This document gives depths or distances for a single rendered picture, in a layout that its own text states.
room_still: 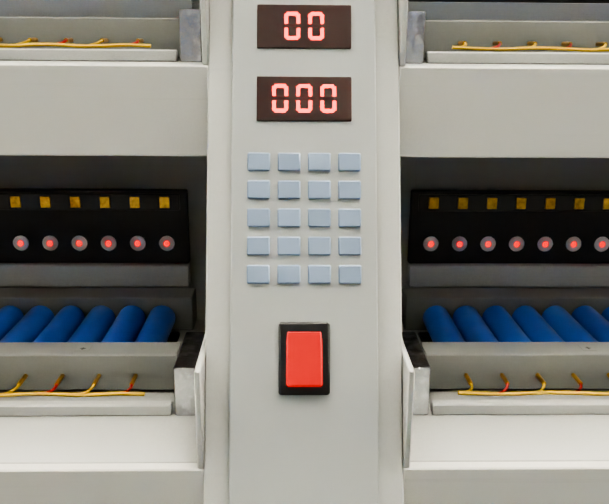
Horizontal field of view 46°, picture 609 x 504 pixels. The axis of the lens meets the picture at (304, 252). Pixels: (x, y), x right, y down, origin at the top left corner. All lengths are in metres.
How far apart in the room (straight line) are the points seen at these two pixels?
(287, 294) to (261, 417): 0.06
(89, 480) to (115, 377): 0.08
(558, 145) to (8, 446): 0.31
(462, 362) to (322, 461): 0.11
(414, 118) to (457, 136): 0.02
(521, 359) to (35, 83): 0.30
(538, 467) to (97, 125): 0.27
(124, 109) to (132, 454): 0.17
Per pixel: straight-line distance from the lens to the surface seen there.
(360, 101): 0.36
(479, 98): 0.38
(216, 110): 0.36
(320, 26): 0.37
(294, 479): 0.35
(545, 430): 0.41
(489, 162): 0.58
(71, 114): 0.38
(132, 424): 0.40
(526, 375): 0.44
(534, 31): 0.46
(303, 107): 0.35
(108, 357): 0.42
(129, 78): 0.37
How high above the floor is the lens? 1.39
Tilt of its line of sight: 5 degrees up
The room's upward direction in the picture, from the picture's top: straight up
